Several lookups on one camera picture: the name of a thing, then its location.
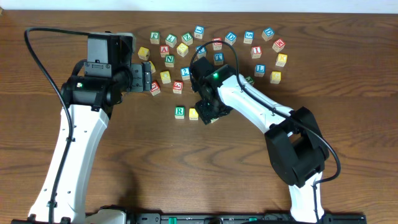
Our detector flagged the green R block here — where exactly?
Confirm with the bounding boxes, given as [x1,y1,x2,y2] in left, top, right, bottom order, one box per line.
[174,106,185,119]

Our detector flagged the yellow block upper middle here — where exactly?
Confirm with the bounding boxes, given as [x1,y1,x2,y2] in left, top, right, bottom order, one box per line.
[177,43,189,57]

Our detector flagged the blue T block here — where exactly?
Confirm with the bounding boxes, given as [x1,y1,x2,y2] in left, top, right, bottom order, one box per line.
[213,52,224,65]

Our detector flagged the green Z block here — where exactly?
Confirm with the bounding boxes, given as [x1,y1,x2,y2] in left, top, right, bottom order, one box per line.
[182,32,193,46]

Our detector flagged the green J block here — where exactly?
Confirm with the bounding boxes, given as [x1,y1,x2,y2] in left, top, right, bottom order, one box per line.
[245,77,254,86]

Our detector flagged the blue P block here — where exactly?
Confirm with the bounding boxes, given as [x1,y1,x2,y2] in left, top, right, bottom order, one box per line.
[195,45,206,58]

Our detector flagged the green F block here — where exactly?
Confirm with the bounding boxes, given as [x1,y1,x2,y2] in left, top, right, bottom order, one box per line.
[150,32,160,45]

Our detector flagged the green L block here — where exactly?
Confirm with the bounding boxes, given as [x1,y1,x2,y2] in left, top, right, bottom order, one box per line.
[165,34,177,48]

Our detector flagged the yellow block upper left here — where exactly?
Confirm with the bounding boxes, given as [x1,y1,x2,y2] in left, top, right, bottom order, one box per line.
[137,47,150,61]

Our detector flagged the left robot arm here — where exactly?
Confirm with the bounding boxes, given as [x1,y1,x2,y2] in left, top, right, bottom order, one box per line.
[23,29,152,223]

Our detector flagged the yellow O block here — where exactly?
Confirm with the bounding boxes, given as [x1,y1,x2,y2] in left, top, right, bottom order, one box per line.
[188,108,199,120]
[160,71,171,84]

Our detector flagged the red I block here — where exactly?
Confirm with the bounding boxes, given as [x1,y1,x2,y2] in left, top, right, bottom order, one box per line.
[251,46,262,59]

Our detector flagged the red A block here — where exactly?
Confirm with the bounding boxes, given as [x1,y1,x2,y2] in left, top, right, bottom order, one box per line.
[160,45,170,58]

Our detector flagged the blue L block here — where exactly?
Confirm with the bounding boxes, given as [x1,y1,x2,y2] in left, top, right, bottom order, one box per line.
[254,64,266,77]

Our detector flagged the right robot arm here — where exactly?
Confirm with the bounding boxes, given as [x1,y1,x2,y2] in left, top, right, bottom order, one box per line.
[190,57,329,223]

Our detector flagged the red u block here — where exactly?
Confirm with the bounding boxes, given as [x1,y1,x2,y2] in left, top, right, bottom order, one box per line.
[212,37,223,51]
[150,81,161,96]

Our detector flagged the blue block top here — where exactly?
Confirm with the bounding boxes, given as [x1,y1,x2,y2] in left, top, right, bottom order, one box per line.
[194,26,205,39]

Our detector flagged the blue 2 block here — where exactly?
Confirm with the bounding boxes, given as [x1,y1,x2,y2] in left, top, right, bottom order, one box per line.
[180,67,190,80]

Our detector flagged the blue S block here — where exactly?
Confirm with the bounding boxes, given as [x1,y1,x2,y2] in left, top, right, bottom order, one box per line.
[243,30,254,44]

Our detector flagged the green N block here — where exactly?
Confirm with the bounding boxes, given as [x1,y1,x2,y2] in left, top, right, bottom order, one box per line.
[165,55,175,68]

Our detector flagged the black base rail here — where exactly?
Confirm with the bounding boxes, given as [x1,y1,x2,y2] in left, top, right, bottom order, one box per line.
[83,207,368,224]

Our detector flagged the yellow G block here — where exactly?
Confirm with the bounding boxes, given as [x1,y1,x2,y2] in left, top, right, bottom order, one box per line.
[270,71,282,84]

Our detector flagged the green B block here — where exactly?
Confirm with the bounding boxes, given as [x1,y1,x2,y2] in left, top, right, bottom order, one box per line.
[210,118,219,123]

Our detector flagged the red M block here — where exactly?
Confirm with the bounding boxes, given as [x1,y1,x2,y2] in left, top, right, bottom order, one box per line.
[272,39,286,52]

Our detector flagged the blue d block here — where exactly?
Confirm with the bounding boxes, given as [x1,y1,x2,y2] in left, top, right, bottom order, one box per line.
[224,32,237,45]
[262,27,275,42]

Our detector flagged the blue D block right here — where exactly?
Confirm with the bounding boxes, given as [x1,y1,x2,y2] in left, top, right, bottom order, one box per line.
[262,27,275,42]

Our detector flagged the yellow S block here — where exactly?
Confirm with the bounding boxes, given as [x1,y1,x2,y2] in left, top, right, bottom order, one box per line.
[149,61,156,74]

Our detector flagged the yellow block far right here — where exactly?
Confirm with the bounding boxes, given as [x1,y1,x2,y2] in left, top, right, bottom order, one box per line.
[275,54,287,67]

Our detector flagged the red U block bottom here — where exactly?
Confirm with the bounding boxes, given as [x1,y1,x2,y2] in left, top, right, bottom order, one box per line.
[150,81,161,96]

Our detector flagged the red U block top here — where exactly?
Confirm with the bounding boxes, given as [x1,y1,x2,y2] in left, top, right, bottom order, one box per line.
[212,37,223,51]

